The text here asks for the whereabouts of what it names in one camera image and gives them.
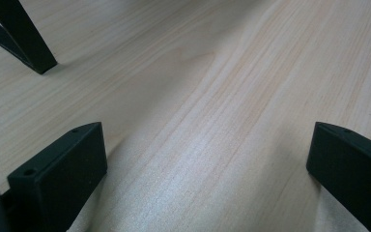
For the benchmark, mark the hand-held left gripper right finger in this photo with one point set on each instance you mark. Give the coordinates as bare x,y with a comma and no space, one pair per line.
351,164

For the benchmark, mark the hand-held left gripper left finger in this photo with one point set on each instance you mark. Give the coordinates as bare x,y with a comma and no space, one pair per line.
61,174

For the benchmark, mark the black metal stand leg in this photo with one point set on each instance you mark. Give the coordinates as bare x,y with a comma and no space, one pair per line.
22,38

